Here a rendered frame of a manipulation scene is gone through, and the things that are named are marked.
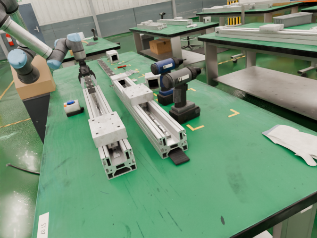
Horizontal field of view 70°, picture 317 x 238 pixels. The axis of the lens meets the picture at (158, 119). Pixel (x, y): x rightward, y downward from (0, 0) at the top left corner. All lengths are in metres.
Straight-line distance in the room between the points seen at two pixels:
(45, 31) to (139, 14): 4.58
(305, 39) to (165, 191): 1.73
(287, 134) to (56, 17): 11.92
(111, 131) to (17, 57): 1.18
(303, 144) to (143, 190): 0.50
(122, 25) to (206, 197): 12.25
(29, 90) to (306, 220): 1.83
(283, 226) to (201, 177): 0.35
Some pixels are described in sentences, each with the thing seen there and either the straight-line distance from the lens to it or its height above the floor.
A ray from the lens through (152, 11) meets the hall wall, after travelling 13.16.
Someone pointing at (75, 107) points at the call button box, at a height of 0.82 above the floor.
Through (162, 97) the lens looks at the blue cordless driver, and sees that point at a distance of 1.15.
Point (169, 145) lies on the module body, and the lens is 0.77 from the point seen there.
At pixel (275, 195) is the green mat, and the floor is 0.78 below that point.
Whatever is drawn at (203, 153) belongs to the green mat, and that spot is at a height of 0.78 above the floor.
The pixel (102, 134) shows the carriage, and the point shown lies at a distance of 0.77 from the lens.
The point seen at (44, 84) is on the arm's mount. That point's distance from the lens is 1.95.
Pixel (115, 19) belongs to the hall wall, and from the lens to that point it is 12.61.
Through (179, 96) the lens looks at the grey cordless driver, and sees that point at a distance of 0.95.
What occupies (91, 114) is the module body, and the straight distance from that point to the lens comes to 1.05.
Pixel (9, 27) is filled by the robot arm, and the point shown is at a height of 1.26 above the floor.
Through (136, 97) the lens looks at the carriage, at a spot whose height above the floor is 0.90.
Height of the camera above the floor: 1.26
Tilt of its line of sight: 27 degrees down
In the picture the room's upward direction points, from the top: 11 degrees counter-clockwise
